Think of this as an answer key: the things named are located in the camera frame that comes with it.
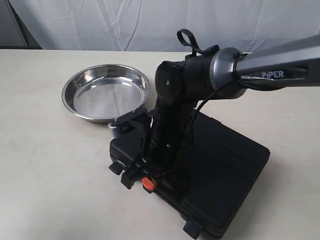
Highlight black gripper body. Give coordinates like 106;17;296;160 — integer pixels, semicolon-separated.
121;109;190;189

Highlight black plastic tool case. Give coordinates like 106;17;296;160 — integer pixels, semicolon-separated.
107;112;271;240

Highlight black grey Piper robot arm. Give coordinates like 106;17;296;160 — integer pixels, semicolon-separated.
121;29;320;189

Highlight round stainless steel pan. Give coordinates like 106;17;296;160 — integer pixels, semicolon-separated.
61;63;151;123

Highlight white wrinkled backdrop curtain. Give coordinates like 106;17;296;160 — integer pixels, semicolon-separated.
11;0;320;52

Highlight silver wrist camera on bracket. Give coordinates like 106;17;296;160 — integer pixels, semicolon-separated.
108;107;148;139

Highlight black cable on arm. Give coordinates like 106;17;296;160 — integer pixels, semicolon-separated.
129;29;276;176

